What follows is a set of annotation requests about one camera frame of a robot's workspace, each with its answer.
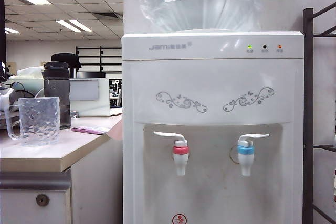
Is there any white grey desktop device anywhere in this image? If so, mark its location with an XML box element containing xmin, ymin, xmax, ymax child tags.
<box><xmin>0</xmin><ymin>87</ymin><xmax>18</xmax><ymax>112</ymax></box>

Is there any black metal rack frame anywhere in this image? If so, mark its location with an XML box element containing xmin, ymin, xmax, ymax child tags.
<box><xmin>75</xmin><ymin>46</ymin><xmax>123</xmax><ymax>72</ymax></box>

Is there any white desk cable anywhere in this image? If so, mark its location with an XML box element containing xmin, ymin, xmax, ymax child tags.
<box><xmin>34</xmin><ymin>87</ymin><xmax>45</xmax><ymax>101</ymax></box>

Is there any white desk partition panel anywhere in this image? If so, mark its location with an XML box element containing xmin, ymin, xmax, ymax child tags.
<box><xmin>69</xmin><ymin>78</ymin><xmax>110</xmax><ymax>118</ymax></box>

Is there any white water dispenser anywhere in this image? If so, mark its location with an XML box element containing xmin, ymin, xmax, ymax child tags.
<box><xmin>121</xmin><ymin>31</ymin><xmax>305</xmax><ymax>224</ymax></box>

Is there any white plastic bag bundle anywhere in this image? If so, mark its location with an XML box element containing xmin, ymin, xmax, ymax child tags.
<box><xmin>16</xmin><ymin>66</ymin><xmax>45</xmax><ymax>78</ymax></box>

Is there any black office chair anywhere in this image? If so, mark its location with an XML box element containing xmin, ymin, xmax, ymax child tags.
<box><xmin>51</xmin><ymin>52</ymin><xmax>82</xmax><ymax>79</ymax></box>

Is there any round metal cabinet lock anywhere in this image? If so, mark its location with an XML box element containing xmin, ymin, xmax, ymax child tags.
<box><xmin>36</xmin><ymin>194</ymin><xmax>50</xmax><ymax>207</ymax></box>

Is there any black monitor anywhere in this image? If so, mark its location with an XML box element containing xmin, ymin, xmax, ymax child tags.
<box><xmin>0</xmin><ymin>0</ymin><xmax>7</xmax><ymax>82</ymax></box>

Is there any blue-ringed white cold tap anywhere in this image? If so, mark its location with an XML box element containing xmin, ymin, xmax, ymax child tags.
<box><xmin>237</xmin><ymin>133</ymin><xmax>270</xmax><ymax>177</ymax></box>

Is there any dark brown metal shelf rack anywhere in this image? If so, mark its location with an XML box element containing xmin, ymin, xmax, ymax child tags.
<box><xmin>302</xmin><ymin>1</ymin><xmax>336</xmax><ymax>224</ymax></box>

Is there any ceiling air vent grille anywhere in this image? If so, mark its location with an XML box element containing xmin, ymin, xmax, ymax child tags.
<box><xmin>93</xmin><ymin>11</ymin><xmax>123</xmax><ymax>22</ymax></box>

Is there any dark grey water bottle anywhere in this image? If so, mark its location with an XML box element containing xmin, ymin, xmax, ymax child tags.
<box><xmin>43</xmin><ymin>61</ymin><xmax>71</xmax><ymax>130</ymax></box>

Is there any black desk cable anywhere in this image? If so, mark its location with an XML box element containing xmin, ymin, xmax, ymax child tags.
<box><xmin>10</xmin><ymin>81</ymin><xmax>35</xmax><ymax>101</ymax></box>

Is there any grey paper tray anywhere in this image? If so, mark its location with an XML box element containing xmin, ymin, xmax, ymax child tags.
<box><xmin>0</xmin><ymin>108</ymin><xmax>20</xmax><ymax>130</ymax></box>

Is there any red-ringed white hot tap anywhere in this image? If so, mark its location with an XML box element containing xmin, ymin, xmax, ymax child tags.
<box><xmin>153</xmin><ymin>130</ymin><xmax>191</xmax><ymax>177</ymax></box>

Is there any white desk cabinet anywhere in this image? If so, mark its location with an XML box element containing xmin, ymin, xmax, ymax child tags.
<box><xmin>0</xmin><ymin>140</ymin><xmax>124</xmax><ymax>224</ymax></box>

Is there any clear textured plastic mug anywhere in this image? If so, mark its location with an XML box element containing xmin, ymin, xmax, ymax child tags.
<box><xmin>5</xmin><ymin>97</ymin><xmax>61</xmax><ymax>147</ymax></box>

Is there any clear plastic water bag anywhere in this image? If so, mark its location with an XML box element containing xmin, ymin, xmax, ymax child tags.
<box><xmin>132</xmin><ymin>0</ymin><xmax>265</xmax><ymax>33</ymax></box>

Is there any pink paper booklet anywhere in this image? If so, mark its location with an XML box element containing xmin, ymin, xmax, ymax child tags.
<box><xmin>70</xmin><ymin>126</ymin><xmax>111</xmax><ymax>135</ymax></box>

